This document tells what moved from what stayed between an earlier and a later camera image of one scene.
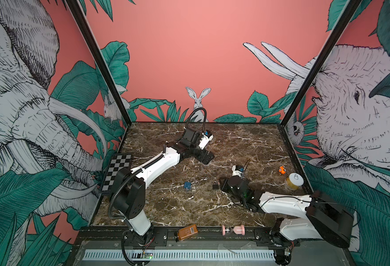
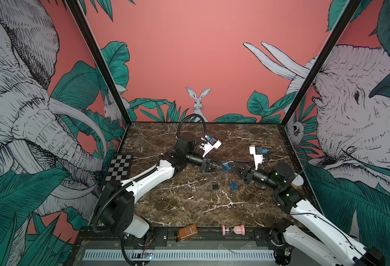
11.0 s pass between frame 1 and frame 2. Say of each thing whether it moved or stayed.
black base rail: stayed
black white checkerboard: stayed
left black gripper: moved
